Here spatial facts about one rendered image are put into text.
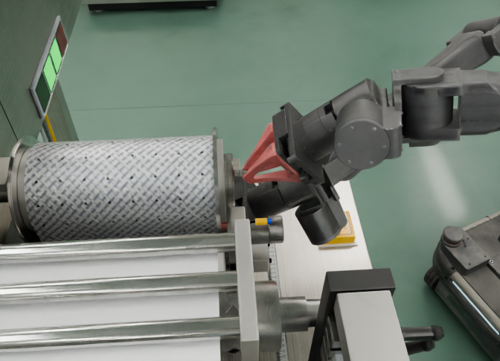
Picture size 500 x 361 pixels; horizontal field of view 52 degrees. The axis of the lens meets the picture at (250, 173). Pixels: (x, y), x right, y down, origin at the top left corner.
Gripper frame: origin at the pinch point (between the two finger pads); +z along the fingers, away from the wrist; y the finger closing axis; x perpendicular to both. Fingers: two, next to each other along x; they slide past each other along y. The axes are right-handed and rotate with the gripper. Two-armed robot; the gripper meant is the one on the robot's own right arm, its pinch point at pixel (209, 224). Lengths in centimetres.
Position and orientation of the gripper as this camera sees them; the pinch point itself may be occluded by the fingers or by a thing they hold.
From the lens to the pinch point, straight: 88.1
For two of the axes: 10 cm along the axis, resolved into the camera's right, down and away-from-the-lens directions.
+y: -0.7, -7.3, 6.8
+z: -8.6, 3.9, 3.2
